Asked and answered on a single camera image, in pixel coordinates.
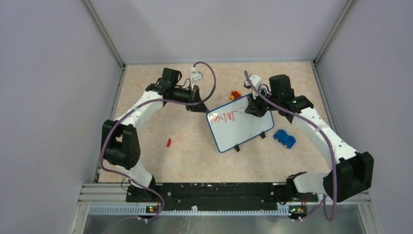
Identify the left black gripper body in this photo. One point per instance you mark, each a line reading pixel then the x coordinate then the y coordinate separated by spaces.
pixel 182 95

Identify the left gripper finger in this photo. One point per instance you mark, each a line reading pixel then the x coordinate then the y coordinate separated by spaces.
pixel 196 96
pixel 199 108

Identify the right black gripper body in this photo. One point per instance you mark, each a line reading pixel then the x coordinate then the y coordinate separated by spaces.
pixel 266 105

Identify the blue framed whiteboard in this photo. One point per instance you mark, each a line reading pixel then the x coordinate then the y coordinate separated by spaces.
pixel 230 128

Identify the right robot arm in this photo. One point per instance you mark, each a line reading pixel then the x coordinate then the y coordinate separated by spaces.
pixel 351 171

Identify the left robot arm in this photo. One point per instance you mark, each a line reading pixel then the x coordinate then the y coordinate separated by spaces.
pixel 120 143

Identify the metal whiteboard stand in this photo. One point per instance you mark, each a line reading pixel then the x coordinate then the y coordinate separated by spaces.
pixel 261 135

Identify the colourful toy brick vehicle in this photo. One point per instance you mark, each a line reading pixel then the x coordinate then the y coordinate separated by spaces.
pixel 235 95

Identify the blue toy car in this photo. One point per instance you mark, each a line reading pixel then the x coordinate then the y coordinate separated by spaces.
pixel 284 138

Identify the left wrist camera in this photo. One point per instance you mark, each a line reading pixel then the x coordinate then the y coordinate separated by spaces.
pixel 194 77

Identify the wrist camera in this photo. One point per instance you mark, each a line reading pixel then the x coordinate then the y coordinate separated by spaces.
pixel 256 81
pixel 194 77

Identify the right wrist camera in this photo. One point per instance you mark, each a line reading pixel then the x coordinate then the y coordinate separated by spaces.
pixel 256 81

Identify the right aluminium frame post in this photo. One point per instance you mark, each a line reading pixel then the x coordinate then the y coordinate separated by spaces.
pixel 334 30

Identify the aluminium frame post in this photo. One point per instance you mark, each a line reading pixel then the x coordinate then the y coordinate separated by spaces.
pixel 334 30
pixel 103 32

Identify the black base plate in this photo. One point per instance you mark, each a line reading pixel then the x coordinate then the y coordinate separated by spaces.
pixel 222 197

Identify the left aluminium frame post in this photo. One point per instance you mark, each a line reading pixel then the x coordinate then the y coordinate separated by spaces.
pixel 103 32

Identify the white slotted cable duct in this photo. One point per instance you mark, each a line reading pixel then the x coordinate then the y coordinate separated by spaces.
pixel 142 210

